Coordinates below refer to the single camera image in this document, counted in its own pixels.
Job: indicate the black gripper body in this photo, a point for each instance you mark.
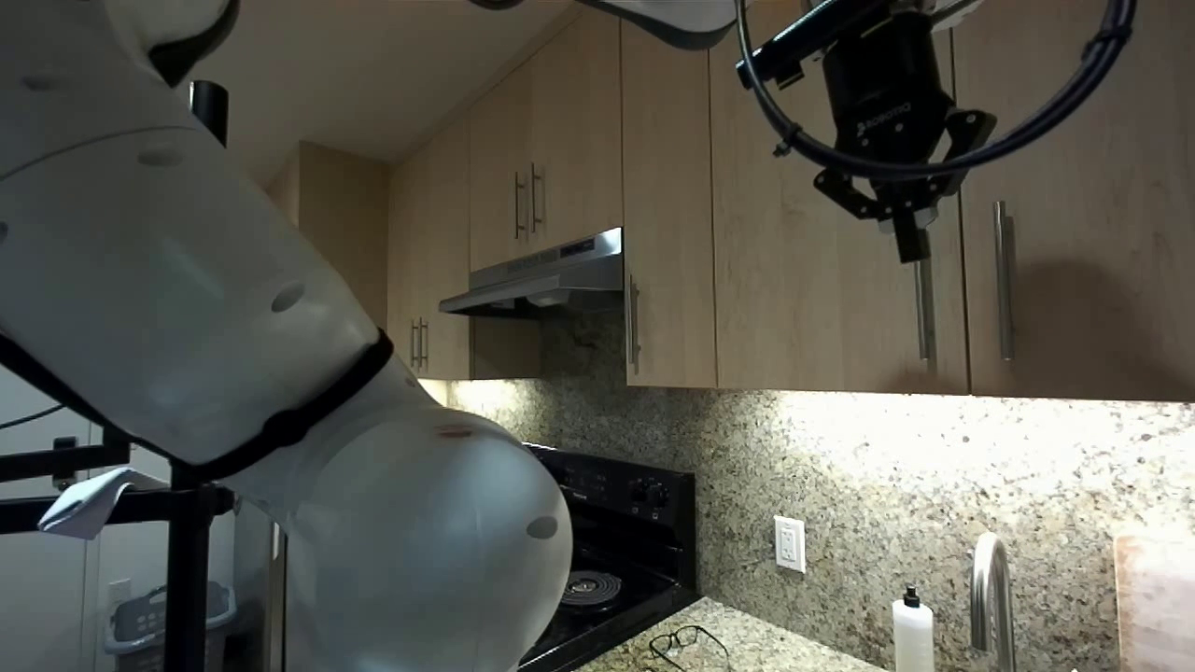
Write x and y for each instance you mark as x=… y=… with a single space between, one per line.
x=886 y=96

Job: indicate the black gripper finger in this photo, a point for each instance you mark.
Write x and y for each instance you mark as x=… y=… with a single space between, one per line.
x=873 y=201
x=967 y=156

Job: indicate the wooden cupboard door white inside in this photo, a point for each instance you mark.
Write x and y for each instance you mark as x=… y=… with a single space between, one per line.
x=1095 y=248

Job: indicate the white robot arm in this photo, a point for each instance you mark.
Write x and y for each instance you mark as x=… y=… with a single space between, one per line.
x=189 y=275

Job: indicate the wooden cabinet door above hood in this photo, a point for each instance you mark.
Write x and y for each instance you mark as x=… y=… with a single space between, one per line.
x=496 y=172
x=579 y=137

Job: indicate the stainless range hood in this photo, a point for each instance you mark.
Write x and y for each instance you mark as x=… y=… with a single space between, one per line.
x=536 y=280

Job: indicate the black stove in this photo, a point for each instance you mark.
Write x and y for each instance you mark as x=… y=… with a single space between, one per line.
x=622 y=509

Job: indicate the silver curved faucet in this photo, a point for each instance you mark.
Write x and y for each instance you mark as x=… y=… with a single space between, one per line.
x=991 y=583

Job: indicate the white soap bottle black cap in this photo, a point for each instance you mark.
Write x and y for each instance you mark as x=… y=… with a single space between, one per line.
x=914 y=635

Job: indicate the clear glass lid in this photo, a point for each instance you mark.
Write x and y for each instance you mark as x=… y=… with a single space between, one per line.
x=691 y=652

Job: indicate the wooden cutting board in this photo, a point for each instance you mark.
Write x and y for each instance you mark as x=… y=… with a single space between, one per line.
x=1161 y=610

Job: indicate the tall wooden cabinet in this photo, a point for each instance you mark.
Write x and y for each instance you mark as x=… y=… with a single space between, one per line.
x=342 y=238

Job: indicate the silver vertical bar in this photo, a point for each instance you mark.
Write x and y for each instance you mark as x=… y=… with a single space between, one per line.
x=273 y=600

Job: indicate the white paper tag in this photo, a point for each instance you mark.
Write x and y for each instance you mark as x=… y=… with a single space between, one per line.
x=94 y=498

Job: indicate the grey laundry basket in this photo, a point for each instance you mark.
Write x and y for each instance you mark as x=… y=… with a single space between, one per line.
x=145 y=621

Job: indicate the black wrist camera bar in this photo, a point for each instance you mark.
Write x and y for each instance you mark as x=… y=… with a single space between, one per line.
x=797 y=39

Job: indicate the white wall outlet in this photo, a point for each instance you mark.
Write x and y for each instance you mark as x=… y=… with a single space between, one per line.
x=790 y=543

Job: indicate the wooden wall cabinet beside hood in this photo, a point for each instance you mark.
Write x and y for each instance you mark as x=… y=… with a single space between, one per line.
x=430 y=248

